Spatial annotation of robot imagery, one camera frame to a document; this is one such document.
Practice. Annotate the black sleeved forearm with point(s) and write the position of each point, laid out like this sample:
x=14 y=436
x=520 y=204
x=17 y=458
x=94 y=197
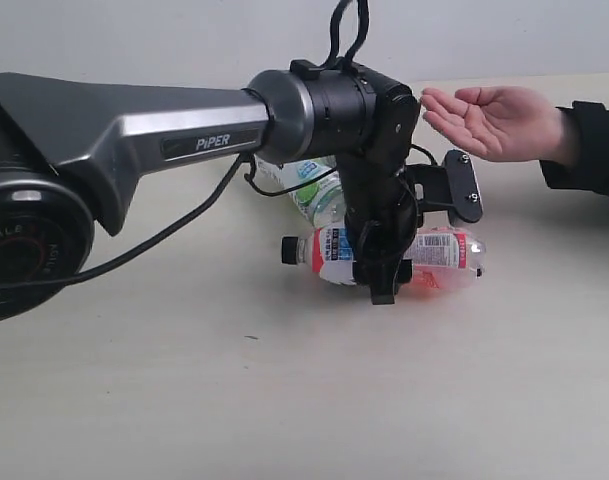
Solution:
x=589 y=169

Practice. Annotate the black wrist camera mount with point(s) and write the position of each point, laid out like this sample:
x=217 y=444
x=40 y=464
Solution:
x=450 y=187

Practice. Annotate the lime label clear bottle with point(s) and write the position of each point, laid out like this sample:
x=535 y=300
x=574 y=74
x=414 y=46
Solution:
x=322 y=202

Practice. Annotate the pink label black-cap bottle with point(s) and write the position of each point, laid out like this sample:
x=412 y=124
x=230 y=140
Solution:
x=443 y=258

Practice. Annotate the person's open hand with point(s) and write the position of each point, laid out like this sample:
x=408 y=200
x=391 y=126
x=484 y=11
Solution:
x=503 y=124

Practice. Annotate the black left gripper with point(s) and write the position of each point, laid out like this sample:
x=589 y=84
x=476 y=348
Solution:
x=381 y=220

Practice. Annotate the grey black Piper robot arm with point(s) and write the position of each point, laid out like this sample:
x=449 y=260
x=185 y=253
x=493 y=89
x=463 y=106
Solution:
x=73 y=153

